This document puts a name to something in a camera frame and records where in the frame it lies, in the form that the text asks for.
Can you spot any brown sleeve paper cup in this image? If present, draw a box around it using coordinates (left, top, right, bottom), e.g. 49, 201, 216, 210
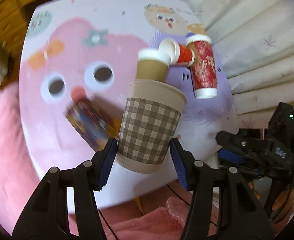
136, 48, 171, 82

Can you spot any cartoon printed tablecloth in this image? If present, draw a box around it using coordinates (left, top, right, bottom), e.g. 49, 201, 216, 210
19, 0, 238, 209

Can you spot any checkered paper cup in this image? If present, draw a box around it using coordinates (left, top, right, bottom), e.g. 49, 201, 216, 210
116, 80, 187, 174

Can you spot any white floral curtain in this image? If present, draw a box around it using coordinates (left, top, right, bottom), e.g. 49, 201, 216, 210
183, 0, 294, 128

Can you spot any dark clear plastic cup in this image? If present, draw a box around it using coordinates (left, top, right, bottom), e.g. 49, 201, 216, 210
65, 98, 120, 152

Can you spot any tall red patterned cup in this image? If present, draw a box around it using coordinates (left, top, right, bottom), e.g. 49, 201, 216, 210
185, 34, 218, 99

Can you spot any person right hand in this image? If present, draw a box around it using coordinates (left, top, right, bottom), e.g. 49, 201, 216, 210
271, 189, 294, 235

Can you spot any pink fleece clothing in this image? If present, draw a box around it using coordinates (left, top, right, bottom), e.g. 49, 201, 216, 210
100, 197, 189, 239

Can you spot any pink quilted blanket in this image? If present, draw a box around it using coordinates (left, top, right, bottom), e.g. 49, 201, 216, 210
0, 82, 40, 233

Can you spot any small red paper cup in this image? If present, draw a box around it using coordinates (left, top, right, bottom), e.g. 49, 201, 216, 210
158, 38, 195, 67

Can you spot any black cable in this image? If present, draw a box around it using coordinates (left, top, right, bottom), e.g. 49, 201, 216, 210
98, 208, 119, 240

